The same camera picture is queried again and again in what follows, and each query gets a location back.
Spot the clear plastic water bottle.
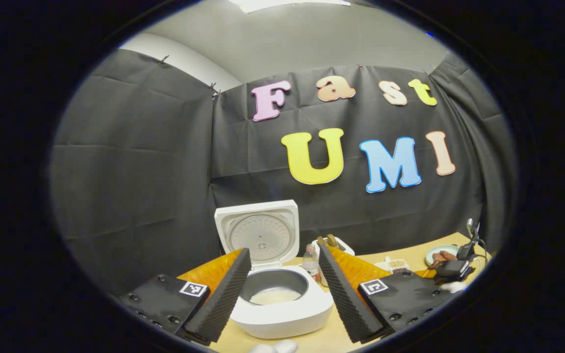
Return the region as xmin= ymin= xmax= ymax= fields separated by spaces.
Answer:
xmin=302 ymin=244 xmax=320 ymax=282

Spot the black backdrop cloth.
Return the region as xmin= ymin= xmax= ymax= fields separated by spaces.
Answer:
xmin=50 ymin=48 xmax=517 ymax=295

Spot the white divided dish of beans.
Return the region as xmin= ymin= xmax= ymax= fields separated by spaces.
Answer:
xmin=375 ymin=256 xmax=411 ymax=274

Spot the white toaster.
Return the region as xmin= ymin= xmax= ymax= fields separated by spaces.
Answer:
xmin=312 ymin=234 xmax=356 ymax=258

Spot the pale green plate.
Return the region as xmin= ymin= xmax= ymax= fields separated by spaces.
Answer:
xmin=425 ymin=244 xmax=460 ymax=267

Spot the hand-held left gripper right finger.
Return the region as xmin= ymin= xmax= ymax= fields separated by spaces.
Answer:
xmin=318 ymin=244 xmax=460 ymax=344

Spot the large ceiling light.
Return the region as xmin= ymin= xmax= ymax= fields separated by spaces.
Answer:
xmin=229 ymin=0 xmax=352 ymax=13

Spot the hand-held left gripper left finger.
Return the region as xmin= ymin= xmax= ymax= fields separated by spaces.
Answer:
xmin=116 ymin=248 xmax=253 ymax=346

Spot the white rice cooker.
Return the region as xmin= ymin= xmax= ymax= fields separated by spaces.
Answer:
xmin=214 ymin=199 xmax=334 ymax=340

